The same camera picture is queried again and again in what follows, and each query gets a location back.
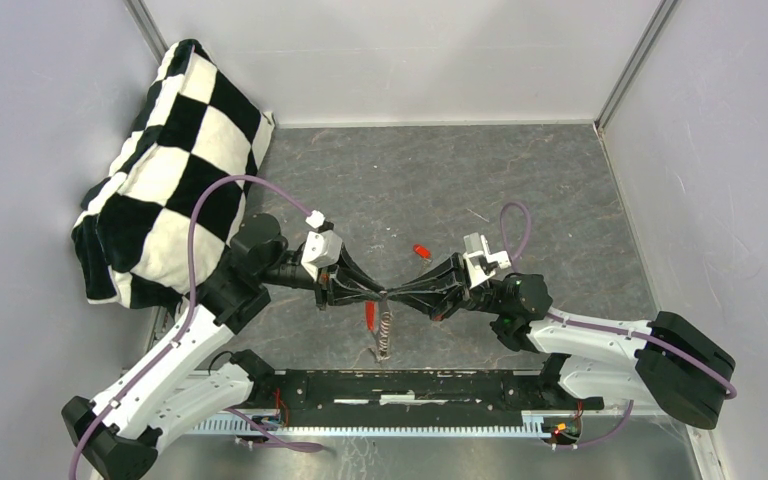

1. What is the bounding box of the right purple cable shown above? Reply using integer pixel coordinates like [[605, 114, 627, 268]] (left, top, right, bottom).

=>
[[499, 201, 738, 450]]

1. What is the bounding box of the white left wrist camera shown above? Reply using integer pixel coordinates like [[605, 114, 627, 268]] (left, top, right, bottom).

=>
[[301, 210, 343, 275]]

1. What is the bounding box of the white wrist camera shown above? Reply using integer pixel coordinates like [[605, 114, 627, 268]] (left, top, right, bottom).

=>
[[301, 210, 343, 275], [463, 232, 511, 289]]

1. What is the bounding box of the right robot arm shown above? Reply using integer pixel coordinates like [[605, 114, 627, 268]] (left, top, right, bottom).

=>
[[385, 254, 737, 430]]

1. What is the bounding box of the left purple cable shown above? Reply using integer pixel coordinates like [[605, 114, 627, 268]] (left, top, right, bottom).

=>
[[67, 174, 329, 480]]

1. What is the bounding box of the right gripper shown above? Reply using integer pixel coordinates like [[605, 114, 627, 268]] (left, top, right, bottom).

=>
[[384, 253, 505, 323]]

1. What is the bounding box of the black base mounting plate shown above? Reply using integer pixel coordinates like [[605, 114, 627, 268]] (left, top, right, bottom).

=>
[[241, 370, 604, 428]]

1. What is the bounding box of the black white checkered blanket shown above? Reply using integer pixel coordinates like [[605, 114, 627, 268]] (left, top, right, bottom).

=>
[[71, 39, 275, 309]]

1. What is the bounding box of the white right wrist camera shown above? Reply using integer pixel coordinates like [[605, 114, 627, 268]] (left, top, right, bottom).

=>
[[463, 232, 511, 289]]

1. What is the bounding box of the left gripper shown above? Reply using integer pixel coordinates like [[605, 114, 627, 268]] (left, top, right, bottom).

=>
[[259, 241, 385, 310]]

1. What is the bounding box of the key with red tag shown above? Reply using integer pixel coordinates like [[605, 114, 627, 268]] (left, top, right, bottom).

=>
[[412, 244, 433, 269]]

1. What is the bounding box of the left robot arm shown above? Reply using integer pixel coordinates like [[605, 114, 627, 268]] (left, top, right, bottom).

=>
[[62, 214, 385, 479]]

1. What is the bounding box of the purple cable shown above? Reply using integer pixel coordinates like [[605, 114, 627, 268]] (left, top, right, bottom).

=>
[[499, 201, 738, 450], [67, 174, 329, 480]]

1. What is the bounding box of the white toothed cable duct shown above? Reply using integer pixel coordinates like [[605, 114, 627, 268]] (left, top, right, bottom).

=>
[[189, 412, 550, 439]]

